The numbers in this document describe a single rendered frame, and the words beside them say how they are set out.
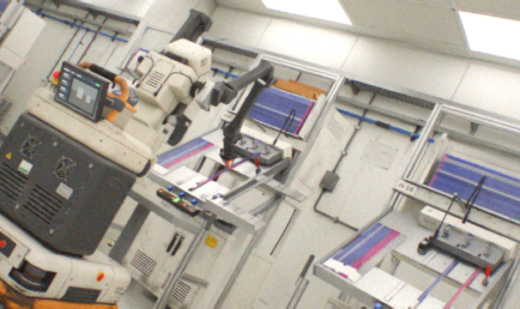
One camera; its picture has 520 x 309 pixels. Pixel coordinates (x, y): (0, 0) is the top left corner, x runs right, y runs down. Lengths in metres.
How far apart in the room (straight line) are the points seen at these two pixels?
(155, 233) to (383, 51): 2.98
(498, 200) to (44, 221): 2.15
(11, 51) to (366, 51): 4.37
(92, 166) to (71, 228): 0.24
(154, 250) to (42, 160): 1.51
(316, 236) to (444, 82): 1.81
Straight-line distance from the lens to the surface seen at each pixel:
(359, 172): 4.89
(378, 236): 2.82
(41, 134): 2.31
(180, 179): 3.29
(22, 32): 7.34
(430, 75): 5.13
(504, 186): 2.95
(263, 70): 2.82
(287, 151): 3.42
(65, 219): 2.12
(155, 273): 3.53
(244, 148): 3.45
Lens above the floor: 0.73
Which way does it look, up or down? 7 degrees up
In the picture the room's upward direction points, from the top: 29 degrees clockwise
